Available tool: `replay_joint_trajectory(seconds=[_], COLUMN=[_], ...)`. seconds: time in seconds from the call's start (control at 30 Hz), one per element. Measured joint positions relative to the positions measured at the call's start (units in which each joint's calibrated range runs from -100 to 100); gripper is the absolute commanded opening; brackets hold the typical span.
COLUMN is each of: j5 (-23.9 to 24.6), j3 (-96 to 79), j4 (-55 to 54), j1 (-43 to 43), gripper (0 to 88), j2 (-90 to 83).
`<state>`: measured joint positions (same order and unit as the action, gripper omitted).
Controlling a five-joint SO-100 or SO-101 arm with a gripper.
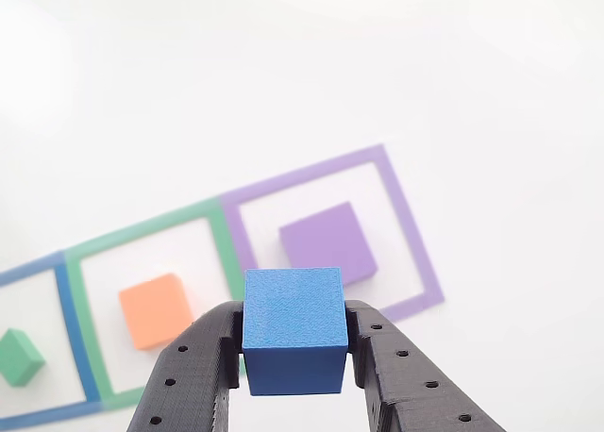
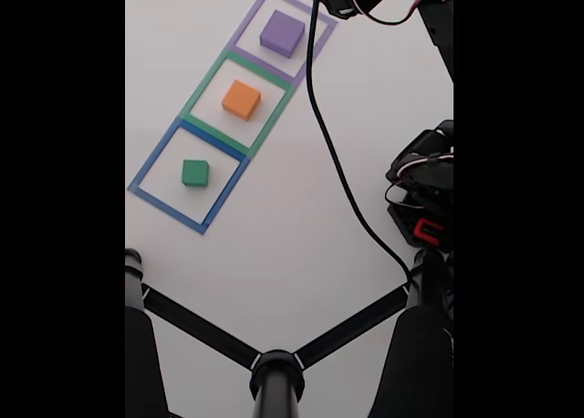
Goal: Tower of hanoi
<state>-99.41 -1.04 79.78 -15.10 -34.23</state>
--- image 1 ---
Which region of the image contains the orange block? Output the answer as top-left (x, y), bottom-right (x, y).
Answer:
top-left (117, 272), bottom-right (195, 352)

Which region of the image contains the small blue cube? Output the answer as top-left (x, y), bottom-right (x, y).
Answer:
top-left (241, 266), bottom-right (350, 397)

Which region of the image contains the green cube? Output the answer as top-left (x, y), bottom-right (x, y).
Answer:
top-left (0, 327), bottom-right (47, 389)

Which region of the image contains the purple block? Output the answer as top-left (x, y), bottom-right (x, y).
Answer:
top-left (277, 200), bottom-right (378, 287)

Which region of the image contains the blue square frame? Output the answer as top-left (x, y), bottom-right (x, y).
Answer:
top-left (0, 251), bottom-right (108, 428)

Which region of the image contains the green square frame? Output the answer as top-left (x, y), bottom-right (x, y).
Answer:
top-left (63, 198), bottom-right (249, 412)

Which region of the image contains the purple square frame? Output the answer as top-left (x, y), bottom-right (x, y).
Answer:
top-left (219, 143), bottom-right (445, 323)

